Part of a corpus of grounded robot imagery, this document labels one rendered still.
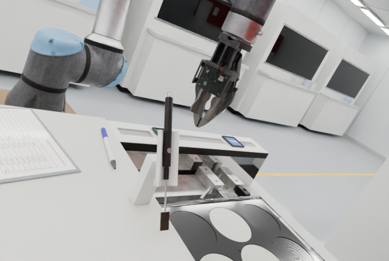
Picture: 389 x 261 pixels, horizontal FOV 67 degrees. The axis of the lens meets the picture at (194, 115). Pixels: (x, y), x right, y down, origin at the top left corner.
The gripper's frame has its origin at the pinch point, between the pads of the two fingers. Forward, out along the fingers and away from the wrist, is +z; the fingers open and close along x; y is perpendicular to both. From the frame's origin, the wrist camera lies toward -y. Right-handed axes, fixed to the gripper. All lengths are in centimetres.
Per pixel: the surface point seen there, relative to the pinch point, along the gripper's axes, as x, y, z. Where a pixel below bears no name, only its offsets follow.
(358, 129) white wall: 207, -811, 68
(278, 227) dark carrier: 27.2, -5.2, 15.3
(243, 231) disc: 20.1, 5.0, 15.3
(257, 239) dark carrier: 23.3, 4.6, 15.2
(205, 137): -0.6, -17.5, 9.2
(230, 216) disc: 16.1, 2.6, 15.3
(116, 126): -16.3, 6.2, 9.2
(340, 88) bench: 101, -692, -8
